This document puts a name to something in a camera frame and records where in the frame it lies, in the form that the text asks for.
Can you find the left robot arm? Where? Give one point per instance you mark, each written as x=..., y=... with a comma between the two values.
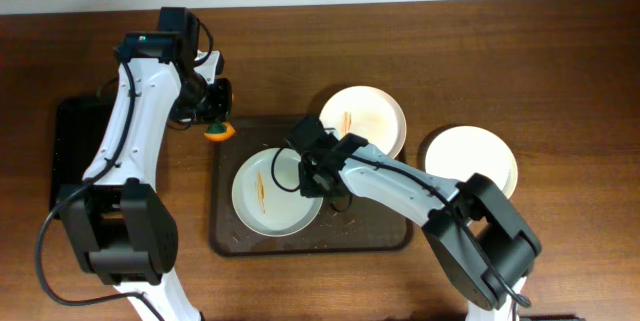
x=117, y=225

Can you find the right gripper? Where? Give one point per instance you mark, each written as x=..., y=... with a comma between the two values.
x=310, y=176

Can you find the green and orange sponge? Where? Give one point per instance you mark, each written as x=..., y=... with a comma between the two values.
x=220, y=131

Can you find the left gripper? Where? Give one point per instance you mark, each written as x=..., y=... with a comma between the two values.
x=218, y=109

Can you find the grey-white plate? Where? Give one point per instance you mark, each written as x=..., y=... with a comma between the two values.
x=264, y=207

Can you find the small black tray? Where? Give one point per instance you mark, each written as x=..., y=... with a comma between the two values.
x=80, y=124

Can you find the white plate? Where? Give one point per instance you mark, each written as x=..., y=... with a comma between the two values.
x=369, y=113
x=461, y=151

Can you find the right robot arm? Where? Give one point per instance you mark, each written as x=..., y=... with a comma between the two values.
x=480, y=240

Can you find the large brown serving tray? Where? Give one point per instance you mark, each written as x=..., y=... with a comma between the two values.
x=343, y=225

